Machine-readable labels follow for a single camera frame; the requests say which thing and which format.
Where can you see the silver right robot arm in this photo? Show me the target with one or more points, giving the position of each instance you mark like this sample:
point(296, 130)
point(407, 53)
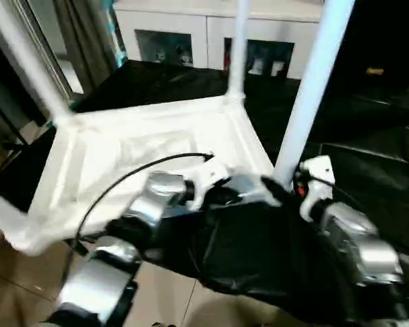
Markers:
point(354, 245)

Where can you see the black cabinet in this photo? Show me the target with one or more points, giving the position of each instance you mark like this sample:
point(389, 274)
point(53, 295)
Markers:
point(382, 34)

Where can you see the grey curtain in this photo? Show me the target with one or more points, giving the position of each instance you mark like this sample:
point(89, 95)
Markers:
point(85, 37)

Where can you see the red bottle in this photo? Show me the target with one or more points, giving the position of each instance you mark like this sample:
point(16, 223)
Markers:
point(226, 60)

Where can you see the white display cabinet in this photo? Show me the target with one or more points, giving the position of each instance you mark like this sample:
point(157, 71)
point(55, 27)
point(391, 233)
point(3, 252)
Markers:
point(191, 20)

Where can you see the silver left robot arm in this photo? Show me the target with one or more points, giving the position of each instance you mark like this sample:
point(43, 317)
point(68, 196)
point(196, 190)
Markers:
point(157, 197)

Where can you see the black table mat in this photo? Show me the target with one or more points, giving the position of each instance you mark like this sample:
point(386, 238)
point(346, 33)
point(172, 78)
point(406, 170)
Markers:
point(368, 163)

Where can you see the teal patterned cloth strip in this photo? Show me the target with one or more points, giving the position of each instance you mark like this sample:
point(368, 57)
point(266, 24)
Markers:
point(118, 30)

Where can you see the white plastic table leg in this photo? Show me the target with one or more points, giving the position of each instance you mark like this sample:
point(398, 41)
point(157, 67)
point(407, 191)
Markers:
point(3, 211)
point(27, 61)
point(313, 88)
point(237, 48)

